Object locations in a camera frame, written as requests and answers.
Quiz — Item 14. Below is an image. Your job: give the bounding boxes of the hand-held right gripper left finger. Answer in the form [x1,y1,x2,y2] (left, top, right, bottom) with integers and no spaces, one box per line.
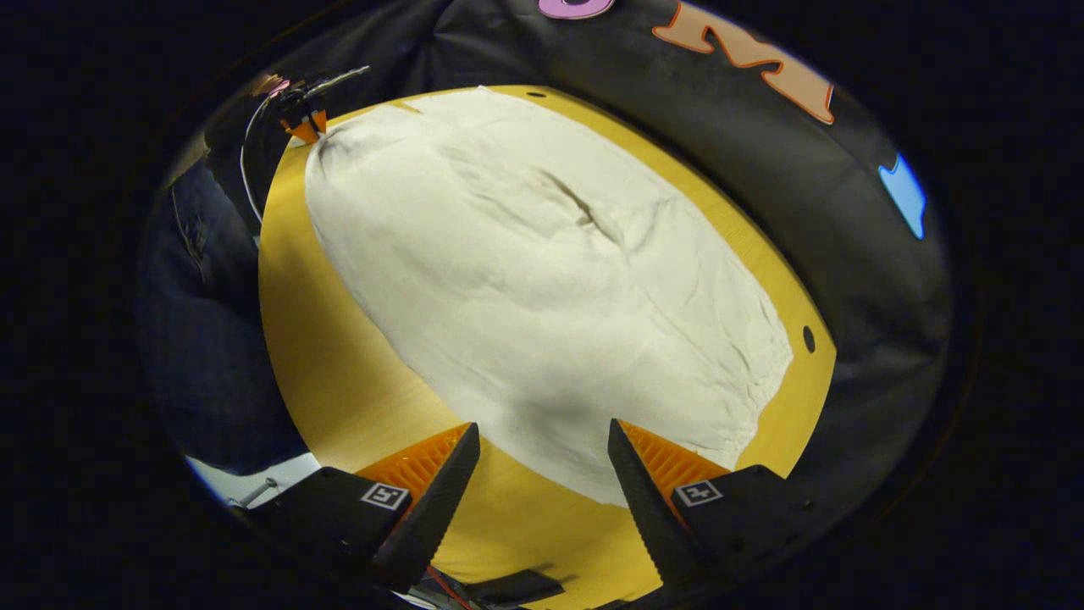
[241,422,482,590]

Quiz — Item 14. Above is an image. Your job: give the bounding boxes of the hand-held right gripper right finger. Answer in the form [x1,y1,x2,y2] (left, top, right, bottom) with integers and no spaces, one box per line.
[606,418,822,591]

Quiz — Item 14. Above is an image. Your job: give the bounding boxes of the white jeans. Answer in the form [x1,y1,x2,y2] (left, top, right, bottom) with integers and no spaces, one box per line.
[303,85,795,507]

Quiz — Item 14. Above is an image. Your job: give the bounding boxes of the person's dark trousers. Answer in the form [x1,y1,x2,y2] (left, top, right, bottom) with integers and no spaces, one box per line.
[135,157,310,475]

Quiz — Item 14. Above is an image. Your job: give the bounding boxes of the black backdrop cloth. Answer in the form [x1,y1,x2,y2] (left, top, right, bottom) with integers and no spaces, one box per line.
[203,0,958,543]

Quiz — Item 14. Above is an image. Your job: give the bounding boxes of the white cable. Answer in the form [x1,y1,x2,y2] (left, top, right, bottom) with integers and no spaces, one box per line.
[239,91,282,226]

